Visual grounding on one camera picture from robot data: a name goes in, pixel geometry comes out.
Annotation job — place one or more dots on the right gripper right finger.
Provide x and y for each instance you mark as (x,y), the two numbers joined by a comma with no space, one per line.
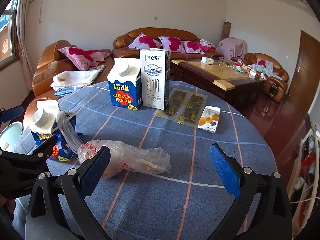
(238,183)

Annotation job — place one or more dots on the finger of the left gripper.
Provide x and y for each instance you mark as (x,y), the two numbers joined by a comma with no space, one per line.
(9,114)
(45,147)

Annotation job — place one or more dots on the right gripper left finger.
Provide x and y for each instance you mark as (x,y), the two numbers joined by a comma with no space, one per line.
(79,184)

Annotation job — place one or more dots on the blue look carton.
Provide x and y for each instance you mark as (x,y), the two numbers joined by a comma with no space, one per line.
(125,84)
(47,121)

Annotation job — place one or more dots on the clear red printed plastic bag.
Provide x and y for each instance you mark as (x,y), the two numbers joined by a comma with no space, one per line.
(120,154)

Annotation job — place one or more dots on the beige curtain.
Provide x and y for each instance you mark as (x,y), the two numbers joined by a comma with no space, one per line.
(22,9)

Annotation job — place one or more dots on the blue plaid folded cloth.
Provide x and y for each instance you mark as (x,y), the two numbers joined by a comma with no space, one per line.
(61,92)

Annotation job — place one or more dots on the blue plaid tablecloth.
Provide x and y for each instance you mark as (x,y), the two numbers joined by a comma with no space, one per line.
(165,187)

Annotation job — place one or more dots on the small orange juice box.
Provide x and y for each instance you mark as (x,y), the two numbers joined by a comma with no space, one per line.
(209,119)

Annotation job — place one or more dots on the brown leather chaise sofa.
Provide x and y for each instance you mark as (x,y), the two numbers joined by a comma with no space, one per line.
(51,63)

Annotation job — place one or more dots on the white stained folded cloth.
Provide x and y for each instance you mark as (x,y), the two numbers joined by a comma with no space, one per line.
(74,79)

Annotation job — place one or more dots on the green seaweed packet right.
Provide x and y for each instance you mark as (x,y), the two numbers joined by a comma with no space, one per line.
(191,110)

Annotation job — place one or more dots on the green seaweed packet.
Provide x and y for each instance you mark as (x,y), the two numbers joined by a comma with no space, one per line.
(178,99)
(191,110)

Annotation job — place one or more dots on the pink pillow on chaise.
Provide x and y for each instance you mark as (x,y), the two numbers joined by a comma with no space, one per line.
(84,59)

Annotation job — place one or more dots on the brown leather armchair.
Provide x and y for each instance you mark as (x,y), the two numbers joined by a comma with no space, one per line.
(276,77)

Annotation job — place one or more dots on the green seaweed packet left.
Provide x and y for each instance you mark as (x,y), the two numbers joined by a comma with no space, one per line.
(178,99)

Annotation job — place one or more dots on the wooden coffee table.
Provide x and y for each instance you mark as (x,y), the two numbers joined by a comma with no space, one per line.
(236,88)

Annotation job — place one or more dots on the brown wooden door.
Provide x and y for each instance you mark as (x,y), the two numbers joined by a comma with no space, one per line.
(305,81)

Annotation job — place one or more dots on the white tissue box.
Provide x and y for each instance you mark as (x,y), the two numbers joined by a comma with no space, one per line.
(207,60)

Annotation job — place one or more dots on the pink cloth covered stand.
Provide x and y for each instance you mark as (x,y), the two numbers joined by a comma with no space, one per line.
(232,47)

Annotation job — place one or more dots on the pink blanket on sofa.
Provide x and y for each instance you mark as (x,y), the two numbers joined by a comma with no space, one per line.
(206,45)

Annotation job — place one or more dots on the white pure milk carton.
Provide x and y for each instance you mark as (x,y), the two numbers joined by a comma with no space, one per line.
(155,73)

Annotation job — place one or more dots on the window with wooden frame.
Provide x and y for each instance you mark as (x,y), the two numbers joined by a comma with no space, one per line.
(8,35)

